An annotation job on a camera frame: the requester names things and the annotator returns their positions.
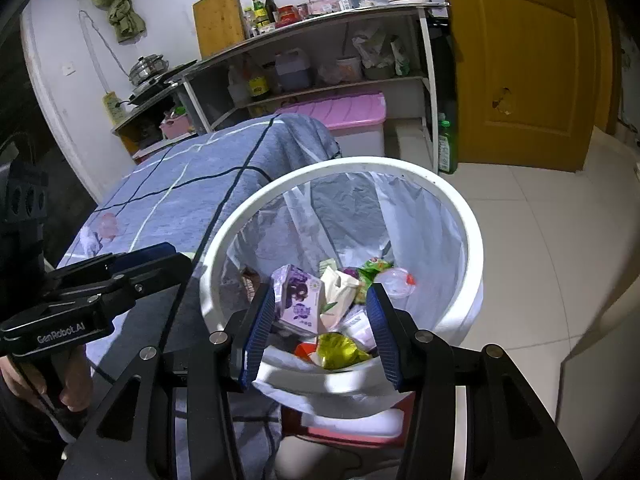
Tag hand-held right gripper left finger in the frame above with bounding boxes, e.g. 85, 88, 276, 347
57, 282, 277, 480

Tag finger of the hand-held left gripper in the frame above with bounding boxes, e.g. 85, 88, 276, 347
47, 241, 177, 292
50, 252, 194, 313

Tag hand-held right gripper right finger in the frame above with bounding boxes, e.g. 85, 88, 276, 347
365, 282, 583, 480

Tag yellow foil wrapper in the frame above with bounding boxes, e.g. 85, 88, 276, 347
317, 332, 373, 371

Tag purple milk carton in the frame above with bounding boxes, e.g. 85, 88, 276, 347
271, 265, 326, 336

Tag red lidded plastic cup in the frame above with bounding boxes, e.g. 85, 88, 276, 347
372, 267, 417, 301

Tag white paper bag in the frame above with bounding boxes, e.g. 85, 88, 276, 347
320, 266, 366, 328

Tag green snack packet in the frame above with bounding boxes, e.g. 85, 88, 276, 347
357, 257, 396, 286

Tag white round bin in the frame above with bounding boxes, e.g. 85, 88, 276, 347
199, 156, 485, 441

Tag white plastic bin liner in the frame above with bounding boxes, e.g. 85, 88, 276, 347
225, 170, 468, 421

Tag person's left forearm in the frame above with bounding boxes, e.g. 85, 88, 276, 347
0, 385, 76, 480

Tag person's left hand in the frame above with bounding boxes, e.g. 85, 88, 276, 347
0, 347, 96, 413

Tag blue checked blanket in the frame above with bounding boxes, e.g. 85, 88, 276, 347
55, 112, 341, 480

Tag low wooden shelf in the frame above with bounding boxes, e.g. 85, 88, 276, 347
112, 85, 201, 161

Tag pink plastic basket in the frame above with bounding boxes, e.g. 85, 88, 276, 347
160, 115, 193, 139

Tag yellow power strip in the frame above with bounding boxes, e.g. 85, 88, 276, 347
102, 92, 128, 126

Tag black induction cooker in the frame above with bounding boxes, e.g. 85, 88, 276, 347
129, 60, 198, 106

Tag steel cooking pot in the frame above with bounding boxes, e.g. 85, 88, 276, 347
128, 55, 168, 86

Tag clear plastic bottle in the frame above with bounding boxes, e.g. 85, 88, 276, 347
227, 65, 251, 106

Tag green glass bottle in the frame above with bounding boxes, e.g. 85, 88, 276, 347
436, 112, 460, 175

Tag yellow label oil bottle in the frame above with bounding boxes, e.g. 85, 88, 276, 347
248, 57, 269, 99

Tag pink lidded storage box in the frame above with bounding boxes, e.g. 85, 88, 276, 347
275, 92, 387, 161

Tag grey plastic jug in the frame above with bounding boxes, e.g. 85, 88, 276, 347
275, 48, 313, 91

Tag green hanging cloth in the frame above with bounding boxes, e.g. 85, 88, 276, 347
82, 0, 147, 43

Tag wooden cutting board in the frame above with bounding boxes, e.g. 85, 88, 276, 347
192, 0, 247, 59

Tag white plastic container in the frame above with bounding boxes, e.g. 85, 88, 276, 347
336, 56, 362, 82

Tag white metal shelf rack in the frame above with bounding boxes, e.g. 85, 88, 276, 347
172, 2, 451, 171

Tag crumpled plastic bags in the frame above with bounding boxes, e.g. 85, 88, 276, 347
352, 27, 411, 78

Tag brown wooden door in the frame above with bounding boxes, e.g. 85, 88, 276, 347
435, 0, 621, 173

